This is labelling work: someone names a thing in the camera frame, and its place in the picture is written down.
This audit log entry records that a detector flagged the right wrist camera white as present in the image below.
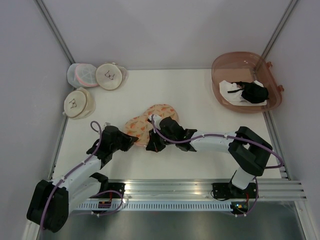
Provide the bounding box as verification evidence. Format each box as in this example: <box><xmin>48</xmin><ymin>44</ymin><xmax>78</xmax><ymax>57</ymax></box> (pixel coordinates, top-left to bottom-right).
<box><xmin>148</xmin><ymin>114</ymin><xmax>162</xmax><ymax>129</ymax></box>

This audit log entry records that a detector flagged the white garment in basket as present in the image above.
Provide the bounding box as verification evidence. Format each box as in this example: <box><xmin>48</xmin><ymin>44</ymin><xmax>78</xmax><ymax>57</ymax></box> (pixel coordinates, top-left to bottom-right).
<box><xmin>219</xmin><ymin>80</ymin><xmax>267</xmax><ymax>107</ymax></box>

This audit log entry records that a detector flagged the beige round laundry bag lower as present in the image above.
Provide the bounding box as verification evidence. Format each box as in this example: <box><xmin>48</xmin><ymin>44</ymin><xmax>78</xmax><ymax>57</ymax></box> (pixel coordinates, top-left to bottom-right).
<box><xmin>62</xmin><ymin>87</ymin><xmax>96</xmax><ymax>120</ymax></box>

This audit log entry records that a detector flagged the left aluminium corner post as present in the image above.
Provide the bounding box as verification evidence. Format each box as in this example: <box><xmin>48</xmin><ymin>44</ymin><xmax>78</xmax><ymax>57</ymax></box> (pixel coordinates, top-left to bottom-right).
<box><xmin>33</xmin><ymin>0</ymin><xmax>76</xmax><ymax>65</ymax></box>

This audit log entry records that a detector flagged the beige round laundry bag upper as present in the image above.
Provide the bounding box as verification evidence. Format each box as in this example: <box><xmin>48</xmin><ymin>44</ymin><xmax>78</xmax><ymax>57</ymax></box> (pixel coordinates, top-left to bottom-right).
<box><xmin>95</xmin><ymin>62</ymin><xmax>129</xmax><ymax>91</ymax></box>

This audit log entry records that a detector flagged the white pink mesh laundry bag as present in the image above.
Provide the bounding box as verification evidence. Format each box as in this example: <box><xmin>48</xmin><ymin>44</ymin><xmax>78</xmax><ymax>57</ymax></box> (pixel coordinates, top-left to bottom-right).
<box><xmin>66</xmin><ymin>63</ymin><xmax>99</xmax><ymax>88</ymax></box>

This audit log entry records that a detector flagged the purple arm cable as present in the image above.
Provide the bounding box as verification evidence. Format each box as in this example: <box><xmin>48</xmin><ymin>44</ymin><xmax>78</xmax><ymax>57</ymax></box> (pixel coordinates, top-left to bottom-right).
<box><xmin>148</xmin><ymin>113</ymin><xmax>285</xmax><ymax>218</ymax></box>
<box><xmin>39</xmin><ymin>120</ymin><xmax>125</xmax><ymax>231</ymax></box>

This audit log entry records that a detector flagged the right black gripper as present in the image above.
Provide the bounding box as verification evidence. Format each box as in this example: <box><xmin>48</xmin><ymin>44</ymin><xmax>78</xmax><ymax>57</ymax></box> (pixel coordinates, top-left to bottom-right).
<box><xmin>146</xmin><ymin>126</ymin><xmax>177</xmax><ymax>152</ymax></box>

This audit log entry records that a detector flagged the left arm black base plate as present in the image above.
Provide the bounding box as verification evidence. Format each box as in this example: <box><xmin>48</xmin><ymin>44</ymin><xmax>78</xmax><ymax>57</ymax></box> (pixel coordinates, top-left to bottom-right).
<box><xmin>94</xmin><ymin>182</ymin><xmax>126</xmax><ymax>199</ymax></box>

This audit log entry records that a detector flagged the orange floral mesh laundry bag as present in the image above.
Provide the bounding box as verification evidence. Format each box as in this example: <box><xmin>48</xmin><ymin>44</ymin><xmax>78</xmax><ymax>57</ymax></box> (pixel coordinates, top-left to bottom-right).
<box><xmin>123</xmin><ymin>104</ymin><xmax>179</xmax><ymax>147</ymax></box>

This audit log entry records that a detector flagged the beige round laundry bag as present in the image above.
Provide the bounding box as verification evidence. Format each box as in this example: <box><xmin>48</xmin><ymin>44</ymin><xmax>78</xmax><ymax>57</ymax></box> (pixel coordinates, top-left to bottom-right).
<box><xmin>62</xmin><ymin>87</ymin><xmax>96</xmax><ymax>120</ymax></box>
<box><xmin>95</xmin><ymin>62</ymin><xmax>129</xmax><ymax>91</ymax></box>

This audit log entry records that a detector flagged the aluminium front rail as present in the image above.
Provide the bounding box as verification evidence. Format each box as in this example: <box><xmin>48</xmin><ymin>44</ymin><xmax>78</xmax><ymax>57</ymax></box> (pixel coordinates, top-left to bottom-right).
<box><xmin>109</xmin><ymin>178</ymin><xmax>307</xmax><ymax>201</ymax></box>

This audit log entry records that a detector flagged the white slotted cable duct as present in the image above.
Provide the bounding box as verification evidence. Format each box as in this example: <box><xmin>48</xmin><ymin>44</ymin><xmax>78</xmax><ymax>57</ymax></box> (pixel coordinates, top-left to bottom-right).
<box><xmin>75</xmin><ymin>200</ymin><xmax>232</xmax><ymax>212</ymax></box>

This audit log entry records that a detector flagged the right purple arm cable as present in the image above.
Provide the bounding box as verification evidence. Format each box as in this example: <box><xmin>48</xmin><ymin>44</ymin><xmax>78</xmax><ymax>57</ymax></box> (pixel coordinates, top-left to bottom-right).
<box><xmin>148</xmin><ymin>113</ymin><xmax>285</xmax><ymax>218</ymax></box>

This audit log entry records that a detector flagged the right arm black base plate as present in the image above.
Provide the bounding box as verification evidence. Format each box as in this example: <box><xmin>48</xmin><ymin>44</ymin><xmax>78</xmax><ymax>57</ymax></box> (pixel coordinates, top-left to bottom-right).
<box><xmin>211</xmin><ymin>182</ymin><xmax>257</xmax><ymax>201</ymax></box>

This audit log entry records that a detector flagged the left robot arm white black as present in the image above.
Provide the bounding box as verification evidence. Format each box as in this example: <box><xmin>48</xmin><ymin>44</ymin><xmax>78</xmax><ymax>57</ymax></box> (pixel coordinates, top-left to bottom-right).
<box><xmin>26</xmin><ymin>125</ymin><xmax>138</xmax><ymax>233</ymax></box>

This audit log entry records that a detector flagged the aluminium corner post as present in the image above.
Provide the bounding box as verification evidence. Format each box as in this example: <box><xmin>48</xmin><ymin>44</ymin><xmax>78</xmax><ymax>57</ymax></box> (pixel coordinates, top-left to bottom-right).
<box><xmin>261</xmin><ymin>0</ymin><xmax>300</xmax><ymax>60</ymax></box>
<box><xmin>33</xmin><ymin>0</ymin><xmax>76</xmax><ymax>65</ymax></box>

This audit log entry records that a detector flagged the pink translucent plastic basket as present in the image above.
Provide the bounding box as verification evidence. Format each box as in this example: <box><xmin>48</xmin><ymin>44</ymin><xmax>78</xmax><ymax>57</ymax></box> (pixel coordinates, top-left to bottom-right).
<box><xmin>211</xmin><ymin>51</ymin><xmax>284</xmax><ymax>114</ymax></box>

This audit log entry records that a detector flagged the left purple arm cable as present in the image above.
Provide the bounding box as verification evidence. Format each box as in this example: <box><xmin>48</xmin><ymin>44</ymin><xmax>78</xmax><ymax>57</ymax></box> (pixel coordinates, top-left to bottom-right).
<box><xmin>39</xmin><ymin>120</ymin><xmax>125</xmax><ymax>231</ymax></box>

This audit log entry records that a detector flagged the right aluminium corner post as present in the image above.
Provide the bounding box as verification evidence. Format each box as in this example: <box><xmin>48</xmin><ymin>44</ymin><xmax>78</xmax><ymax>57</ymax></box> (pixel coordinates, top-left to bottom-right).
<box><xmin>261</xmin><ymin>0</ymin><xmax>300</xmax><ymax>60</ymax></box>

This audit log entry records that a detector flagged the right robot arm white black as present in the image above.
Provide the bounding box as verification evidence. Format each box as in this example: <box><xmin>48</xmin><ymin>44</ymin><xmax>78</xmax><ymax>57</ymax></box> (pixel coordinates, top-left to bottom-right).
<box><xmin>146</xmin><ymin>114</ymin><xmax>273</xmax><ymax>198</ymax></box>

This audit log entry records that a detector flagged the black bra in basket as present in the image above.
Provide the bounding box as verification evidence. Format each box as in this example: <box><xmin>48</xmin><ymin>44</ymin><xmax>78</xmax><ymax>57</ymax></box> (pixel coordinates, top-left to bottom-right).
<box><xmin>227</xmin><ymin>81</ymin><xmax>269</xmax><ymax>104</ymax></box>

